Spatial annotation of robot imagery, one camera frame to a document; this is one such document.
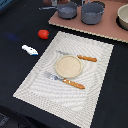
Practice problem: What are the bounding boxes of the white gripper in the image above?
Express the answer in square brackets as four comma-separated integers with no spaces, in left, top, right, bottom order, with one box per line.
[42,0,70,6]

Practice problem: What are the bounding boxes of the red tomato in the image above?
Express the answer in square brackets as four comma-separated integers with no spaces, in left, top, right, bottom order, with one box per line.
[38,30,49,39]

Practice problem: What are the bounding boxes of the white blue fish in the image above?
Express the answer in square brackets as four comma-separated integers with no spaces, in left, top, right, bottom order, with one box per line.
[22,45,38,56]

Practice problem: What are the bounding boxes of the grey frying pan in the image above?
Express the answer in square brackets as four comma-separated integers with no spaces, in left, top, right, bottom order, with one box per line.
[40,1,77,19]

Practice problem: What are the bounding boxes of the grey cooking pot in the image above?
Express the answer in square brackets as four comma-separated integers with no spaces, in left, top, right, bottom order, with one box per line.
[81,2,104,25]

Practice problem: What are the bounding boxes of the pink wooden board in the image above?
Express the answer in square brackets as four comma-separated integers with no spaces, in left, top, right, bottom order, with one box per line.
[49,0,128,43]

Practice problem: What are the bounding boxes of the beige round plate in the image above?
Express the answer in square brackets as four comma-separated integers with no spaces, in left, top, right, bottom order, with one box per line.
[55,55,83,78]

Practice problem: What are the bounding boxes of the cream bowl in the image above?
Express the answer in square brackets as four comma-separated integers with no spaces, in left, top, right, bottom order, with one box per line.
[118,4,128,30]

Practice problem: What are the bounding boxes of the white woven placemat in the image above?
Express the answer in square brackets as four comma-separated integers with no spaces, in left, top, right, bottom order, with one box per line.
[13,31,113,128]

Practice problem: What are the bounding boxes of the knife with orange handle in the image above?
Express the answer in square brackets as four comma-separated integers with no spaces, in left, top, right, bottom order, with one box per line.
[56,50,97,62]

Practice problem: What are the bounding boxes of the fork with orange handle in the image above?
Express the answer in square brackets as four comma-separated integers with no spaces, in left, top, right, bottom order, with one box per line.
[44,71,85,89]

